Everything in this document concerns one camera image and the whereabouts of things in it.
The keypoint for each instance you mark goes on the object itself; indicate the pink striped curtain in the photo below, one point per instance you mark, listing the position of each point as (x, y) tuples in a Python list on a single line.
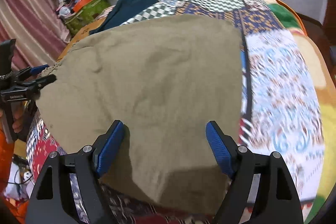
[(40, 35)]

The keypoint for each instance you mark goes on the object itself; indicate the khaki olive pants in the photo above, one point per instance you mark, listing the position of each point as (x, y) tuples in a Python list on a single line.
[(165, 79)]

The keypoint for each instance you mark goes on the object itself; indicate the left hand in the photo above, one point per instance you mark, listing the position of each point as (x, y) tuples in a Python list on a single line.
[(18, 118)]

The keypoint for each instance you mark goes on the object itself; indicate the yellow green fleece blanket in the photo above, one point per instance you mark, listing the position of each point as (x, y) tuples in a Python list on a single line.
[(324, 84)]

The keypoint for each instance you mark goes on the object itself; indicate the patchwork patterned bedspread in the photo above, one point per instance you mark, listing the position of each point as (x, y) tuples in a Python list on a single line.
[(279, 106)]

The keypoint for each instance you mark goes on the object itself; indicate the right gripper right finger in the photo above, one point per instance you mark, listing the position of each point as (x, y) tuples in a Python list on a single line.
[(276, 200)]

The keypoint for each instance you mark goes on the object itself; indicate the dark navy folded garment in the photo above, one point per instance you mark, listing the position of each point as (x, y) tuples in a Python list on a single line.
[(123, 11)]

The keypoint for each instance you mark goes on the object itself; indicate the brown wooden door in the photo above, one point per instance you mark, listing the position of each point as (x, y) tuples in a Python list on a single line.
[(323, 34)]

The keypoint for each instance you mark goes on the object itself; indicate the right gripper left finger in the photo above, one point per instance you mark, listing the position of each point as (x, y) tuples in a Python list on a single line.
[(67, 189)]

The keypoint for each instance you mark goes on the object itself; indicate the wooden carved headboard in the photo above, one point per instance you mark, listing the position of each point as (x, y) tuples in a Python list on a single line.
[(83, 33)]

